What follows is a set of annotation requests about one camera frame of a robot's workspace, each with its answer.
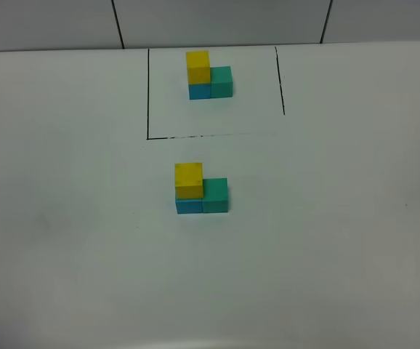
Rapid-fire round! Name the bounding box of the template green block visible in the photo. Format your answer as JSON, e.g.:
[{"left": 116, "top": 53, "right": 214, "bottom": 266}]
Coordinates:
[{"left": 211, "top": 66, "right": 233, "bottom": 98}]

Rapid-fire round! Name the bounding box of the template blue block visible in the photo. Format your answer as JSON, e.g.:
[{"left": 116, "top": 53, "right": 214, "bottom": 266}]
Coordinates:
[{"left": 188, "top": 84, "right": 211, "bottom": 100}]

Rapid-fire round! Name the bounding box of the blue cube block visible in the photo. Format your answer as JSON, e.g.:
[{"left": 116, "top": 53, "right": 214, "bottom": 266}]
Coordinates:
[{"left": 175, "top": 196, "right": 203, "bottom": 214}]

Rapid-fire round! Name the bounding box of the template yellow block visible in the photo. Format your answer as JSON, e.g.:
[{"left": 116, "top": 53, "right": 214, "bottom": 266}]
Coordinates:
[{"left": 186, "top": 50, "right": 211, "bottom": 85}]

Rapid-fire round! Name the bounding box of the green cube block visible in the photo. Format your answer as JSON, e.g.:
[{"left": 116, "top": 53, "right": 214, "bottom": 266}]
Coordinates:
[{"left": 202, "top": 178, "right": 229, "bottom": 213}]

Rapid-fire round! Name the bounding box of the yellow cube block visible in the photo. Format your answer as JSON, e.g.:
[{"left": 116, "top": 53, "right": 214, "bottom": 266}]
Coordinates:
[{"left": 174, "top": 163, "right": 203, "bottom": 199}]

